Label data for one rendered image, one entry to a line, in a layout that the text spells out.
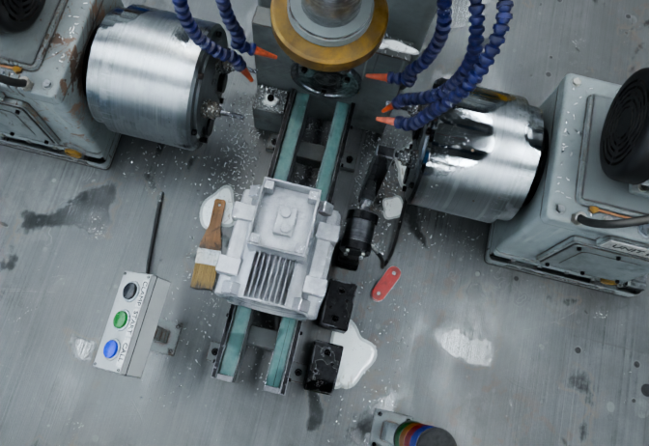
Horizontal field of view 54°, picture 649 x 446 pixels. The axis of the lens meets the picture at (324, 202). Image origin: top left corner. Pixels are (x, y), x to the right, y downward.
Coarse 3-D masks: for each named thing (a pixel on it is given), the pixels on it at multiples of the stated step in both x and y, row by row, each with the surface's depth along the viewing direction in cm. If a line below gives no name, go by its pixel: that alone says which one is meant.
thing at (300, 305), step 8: (256, 192) 112; (320, 208) 113; (328, 208) 113; (224, 280) 109; (224, 288) 108; (232, 288) 107; (296, 304) 107; (304, 304) 108; (304, 312) 108; (296, 320) 121; (304, 320) 120
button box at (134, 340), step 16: (128, 272) 111; (144, 288) 107; (160, 288) 110; (128, 304) 108; (144, 304) 107; (160, 304) 110; (112, 320) 108; (128, 320) 106; (144, 320) 107; (112, 336) 107; (128, 336) 105; (144, 336) 107; (128, 352) 104; (144, 352) 107; (112, 368) 104; (128, 368) 104
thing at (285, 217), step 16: (272, 192) 109; (288, 192) 110; (304, 192) 110; (320, 192) 107; (256, 208) 106; (272, 208) 109; (288, 208) 107; (304, 208) 110; (256, 224) 108; (272, 224) 108; (288, 224) 106; (304, 224) 109; (256, 240) 104; (272, 240) 108; (288, 240) 108; (304, 240) 108; (288, 256) 106; (304, 256) 104
